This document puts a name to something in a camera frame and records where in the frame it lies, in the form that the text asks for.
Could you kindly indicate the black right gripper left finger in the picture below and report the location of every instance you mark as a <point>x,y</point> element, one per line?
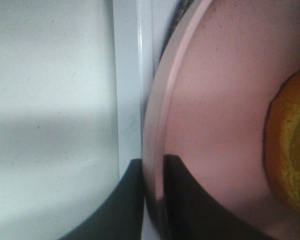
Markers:
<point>120,217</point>

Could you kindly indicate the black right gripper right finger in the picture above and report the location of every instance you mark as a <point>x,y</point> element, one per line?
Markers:
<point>193,214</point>

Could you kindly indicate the burger with lettuce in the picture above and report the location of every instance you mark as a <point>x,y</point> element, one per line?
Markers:
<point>282,143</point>

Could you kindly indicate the white microwave oven body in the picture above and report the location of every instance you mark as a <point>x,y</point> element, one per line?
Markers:
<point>142,30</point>

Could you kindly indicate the pink round plate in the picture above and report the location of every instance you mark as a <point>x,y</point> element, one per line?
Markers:
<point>222,67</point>

